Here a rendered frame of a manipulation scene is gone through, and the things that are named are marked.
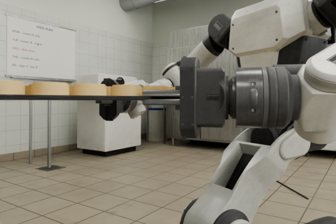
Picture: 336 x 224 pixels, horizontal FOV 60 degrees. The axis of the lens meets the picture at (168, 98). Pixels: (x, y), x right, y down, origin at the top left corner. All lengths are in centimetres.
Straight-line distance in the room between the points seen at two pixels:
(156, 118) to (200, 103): 539
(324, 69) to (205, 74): 15
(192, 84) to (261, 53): 52
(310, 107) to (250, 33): 55
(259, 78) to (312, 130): 11
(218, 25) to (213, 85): 72
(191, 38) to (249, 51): 417
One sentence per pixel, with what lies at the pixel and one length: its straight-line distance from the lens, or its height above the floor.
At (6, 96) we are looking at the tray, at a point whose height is 80.
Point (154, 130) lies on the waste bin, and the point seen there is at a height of 22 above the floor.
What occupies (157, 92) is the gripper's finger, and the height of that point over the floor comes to 81.
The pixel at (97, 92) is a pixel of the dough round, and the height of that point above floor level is 81.
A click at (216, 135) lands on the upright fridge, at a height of 26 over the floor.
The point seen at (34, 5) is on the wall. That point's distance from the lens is 484.
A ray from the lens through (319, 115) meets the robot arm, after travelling 43.
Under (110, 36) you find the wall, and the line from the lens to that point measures 570.
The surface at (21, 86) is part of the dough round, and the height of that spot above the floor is 82.
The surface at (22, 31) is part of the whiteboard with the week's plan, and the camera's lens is 463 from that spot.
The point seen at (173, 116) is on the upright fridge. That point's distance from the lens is 512.
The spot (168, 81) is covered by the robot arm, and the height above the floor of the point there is 88.
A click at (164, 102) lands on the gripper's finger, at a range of 44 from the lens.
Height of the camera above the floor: 80
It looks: 1 degrees up
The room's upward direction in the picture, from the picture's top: straight up
